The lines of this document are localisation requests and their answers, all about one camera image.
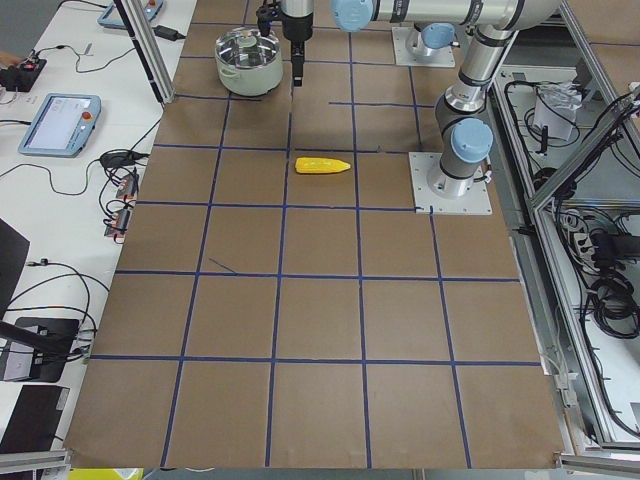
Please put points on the pale green cooking pot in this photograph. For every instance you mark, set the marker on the pale green cooking pot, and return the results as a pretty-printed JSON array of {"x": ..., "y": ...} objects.
[{"x": 251, "y": 82}]

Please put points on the glass pot lid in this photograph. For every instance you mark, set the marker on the glass pot lid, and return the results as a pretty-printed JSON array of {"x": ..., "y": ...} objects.
[{"x": 245, "y": 48}]

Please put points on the yellow corn cob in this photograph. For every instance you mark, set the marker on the yellow corn cob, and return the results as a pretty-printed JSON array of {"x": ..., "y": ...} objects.
[{"x": 320, "y": 165}]

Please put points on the black power adapter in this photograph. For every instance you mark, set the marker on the black power adapter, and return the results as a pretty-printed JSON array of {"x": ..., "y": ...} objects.
[{"x": 168, "y": 33}]

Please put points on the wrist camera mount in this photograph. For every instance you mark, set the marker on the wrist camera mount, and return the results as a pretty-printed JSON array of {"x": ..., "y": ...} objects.
[{"x": 267, "y": 13}]

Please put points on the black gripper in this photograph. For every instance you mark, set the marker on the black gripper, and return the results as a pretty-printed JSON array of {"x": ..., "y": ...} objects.
[{"x": 296, "y": 31}]

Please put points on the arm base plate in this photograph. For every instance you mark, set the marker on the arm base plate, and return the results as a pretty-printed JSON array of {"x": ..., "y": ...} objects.
[
  {"x": 405, "y": 56},
  {"x": 436, "y": 193}
]

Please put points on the near blue teach pendant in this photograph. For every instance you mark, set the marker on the near blue teach pendant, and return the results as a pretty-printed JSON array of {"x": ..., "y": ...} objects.
[{"x": 62, "y": 125}]

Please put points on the aluminium frame post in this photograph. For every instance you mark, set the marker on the aluminium frame post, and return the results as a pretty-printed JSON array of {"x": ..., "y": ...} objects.
[{"x": 147, "y": 49}]

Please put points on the black monitor stand base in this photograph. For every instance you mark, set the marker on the black monitor stand base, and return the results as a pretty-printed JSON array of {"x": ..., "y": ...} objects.
[{"x": 37, "y": 349}]

